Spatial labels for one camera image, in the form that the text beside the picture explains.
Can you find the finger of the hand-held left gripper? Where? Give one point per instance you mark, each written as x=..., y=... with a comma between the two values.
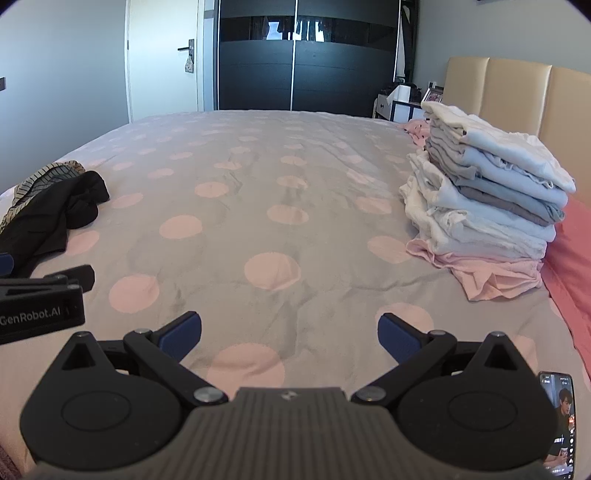
x=5, y=266
x=81, y=276

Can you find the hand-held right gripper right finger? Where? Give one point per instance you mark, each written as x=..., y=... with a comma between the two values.
x=397, y=339

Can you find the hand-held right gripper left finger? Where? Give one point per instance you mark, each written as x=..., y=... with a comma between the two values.
x=182, y=334

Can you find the black pants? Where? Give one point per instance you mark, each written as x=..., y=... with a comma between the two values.
x=46, y=217

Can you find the stack of folded pale clothes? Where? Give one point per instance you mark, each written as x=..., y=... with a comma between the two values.
x=485, y=207

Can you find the hanging dark clothes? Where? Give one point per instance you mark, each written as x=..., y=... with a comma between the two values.
x=406, y=37

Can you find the beige striped shirt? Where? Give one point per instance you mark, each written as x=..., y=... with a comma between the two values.
x=44, y=177

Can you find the purple fuzzy cloth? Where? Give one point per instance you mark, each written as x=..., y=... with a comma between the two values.
x=8, y=461

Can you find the smartphone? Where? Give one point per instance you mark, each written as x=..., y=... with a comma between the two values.
x=559, y=415

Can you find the pink pillow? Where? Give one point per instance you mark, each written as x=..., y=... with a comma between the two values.
x=572, y=277

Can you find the pink spotted cloth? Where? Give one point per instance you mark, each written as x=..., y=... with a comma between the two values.
x=418, y=131

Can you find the white door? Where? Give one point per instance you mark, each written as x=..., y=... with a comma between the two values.
x=157, y=69

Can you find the small patterned pouch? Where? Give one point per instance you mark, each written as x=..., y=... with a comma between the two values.
x=189, y=63

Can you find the white box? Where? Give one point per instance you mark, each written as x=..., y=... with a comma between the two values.
x=400, y=94

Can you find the beige padded headboard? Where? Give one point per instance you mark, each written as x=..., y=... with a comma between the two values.
x=508, y=92

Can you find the black wardrobe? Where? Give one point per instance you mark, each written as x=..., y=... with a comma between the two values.
x=258, y=69

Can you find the photo frame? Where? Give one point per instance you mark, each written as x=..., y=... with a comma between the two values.
x=433, y=95

